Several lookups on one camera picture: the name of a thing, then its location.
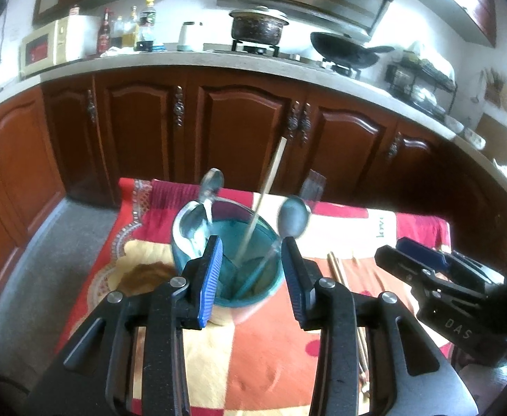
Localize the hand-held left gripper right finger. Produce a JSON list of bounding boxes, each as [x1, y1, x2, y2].
[[282, 237, 480, 416]]

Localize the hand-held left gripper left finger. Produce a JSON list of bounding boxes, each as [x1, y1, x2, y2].
[[24, 235, 223, 416]]

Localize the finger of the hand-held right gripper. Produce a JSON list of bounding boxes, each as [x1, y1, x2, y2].
[[395, 237, 505, 287], [375, 245, 486, 302]]

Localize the blue transparent utensil cup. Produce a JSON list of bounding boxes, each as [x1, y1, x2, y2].
[[171, 201, 285, 309]]

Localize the metal spoon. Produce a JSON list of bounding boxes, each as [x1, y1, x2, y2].
[[197, 168, 225, 226], [236, 195, 311, 297]]

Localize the red printed blanket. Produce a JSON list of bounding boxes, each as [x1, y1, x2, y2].
[[54, 177, 454, 416]]

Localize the white bowls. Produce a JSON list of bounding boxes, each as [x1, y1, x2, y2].
[[444, 115, 487, 149]]

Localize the brown wooden base cabinets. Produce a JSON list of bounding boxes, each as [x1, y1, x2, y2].
[[0, 69, 507, 347]]

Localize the black wok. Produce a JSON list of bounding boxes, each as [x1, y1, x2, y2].
[[310, 32, 395, 70]]

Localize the grey kitchen countertop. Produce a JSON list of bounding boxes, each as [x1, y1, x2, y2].
[[0, 50, 507, 192]]

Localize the gas stove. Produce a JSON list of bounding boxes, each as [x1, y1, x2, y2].
[[204, 40, 363, 79]]

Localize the white electric kettle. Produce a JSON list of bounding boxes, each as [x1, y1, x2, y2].
[[177, 21, 203, 52]]

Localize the black cooking pot with lid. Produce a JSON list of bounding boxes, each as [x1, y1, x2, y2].
[[229, 6, 290, 46]]

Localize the clear glass bottle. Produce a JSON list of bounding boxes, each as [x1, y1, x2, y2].
[[112, 16, 125, 49]]

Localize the yellow oil bottle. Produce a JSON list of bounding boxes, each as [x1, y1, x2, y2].
[[123, 6, 140, 48]]

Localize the dark red-label bottle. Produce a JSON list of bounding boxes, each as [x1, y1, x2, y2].
[[98, 8, 112, 55]]

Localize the cream microwave oven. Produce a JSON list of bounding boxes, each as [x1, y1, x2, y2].
[[19, 15, 102, 79]]

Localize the black wire dish rack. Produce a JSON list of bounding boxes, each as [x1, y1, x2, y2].
[[386, 50, 459, 119]]

